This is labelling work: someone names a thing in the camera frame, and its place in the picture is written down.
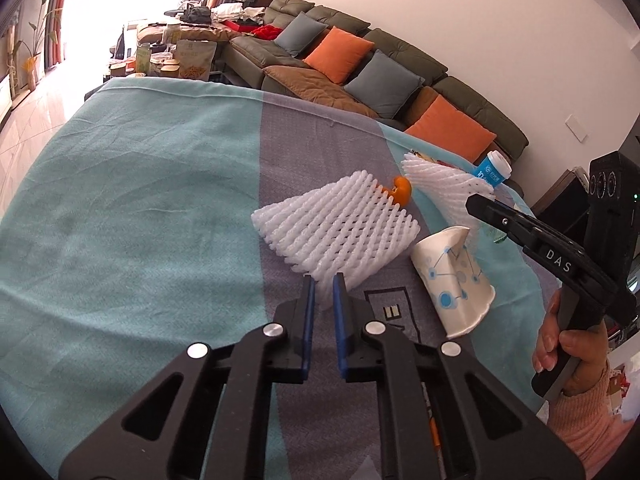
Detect teal printed blanket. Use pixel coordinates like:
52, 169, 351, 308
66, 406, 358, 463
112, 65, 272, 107
0, 77, 557, 480

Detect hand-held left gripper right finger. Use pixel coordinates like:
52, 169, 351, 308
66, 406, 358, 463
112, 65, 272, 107
332, 273, 586, 480

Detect white foam fruit net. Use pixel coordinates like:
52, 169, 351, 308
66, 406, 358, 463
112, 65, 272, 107
251, 170, 421, 311
400, 154, 497, 242

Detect person's right hand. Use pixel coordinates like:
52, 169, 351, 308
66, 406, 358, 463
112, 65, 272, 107
532, 291, 610, 397

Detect green sectional sofa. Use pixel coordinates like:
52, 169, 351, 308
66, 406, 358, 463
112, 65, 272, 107
220, 0, 531, 162

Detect pile of white clothes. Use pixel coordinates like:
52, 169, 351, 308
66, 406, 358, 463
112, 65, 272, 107
210, 2, 268, 26

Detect dark cabinet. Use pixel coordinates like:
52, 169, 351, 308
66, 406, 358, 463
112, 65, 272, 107
531, 167, 592, 242

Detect blue-grey cushion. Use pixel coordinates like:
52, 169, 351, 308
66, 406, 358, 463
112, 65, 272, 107
344, 50, 426, 120
274, 11, 331, 59

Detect brown seat pad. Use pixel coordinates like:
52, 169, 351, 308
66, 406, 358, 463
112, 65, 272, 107
262, 65, 381, 120

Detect person's right forearm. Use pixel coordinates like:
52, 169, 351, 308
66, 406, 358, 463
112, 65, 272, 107
547, 360, 640, 480

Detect white wall plate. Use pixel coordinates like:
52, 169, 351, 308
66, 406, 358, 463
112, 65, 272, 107
565, 112, 591, 144

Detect brown ottoman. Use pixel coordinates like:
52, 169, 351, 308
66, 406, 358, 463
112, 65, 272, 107
136, 22, 242, 47

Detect red cloth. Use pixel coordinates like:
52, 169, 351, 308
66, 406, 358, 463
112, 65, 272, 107
249, 24, 284, 42

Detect orange cushion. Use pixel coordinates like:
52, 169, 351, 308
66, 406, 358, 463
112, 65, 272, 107
303, 27, 376, 86
404, 95, 499, 164

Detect crushed dotted paper cup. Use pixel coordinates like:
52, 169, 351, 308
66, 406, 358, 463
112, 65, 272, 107
410, 226, 496, 339

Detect blue white lidded cup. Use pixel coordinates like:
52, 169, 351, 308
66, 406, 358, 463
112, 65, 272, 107
470, 150, 512, 192

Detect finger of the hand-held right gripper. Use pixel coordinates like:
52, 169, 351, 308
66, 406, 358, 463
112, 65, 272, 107
465, 194, 551, 261

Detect orange peel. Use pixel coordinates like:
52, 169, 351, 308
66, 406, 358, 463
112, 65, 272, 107
379, 176, 414, 207

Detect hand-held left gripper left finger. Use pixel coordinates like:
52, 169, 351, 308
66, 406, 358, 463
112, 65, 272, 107
57, 276, 316, 480

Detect tall leafy potted plant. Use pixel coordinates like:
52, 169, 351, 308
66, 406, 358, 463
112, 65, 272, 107
0, 0, 64, 92

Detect paper snack bag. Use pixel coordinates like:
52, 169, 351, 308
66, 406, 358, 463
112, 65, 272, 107
175, 40, 217, 81

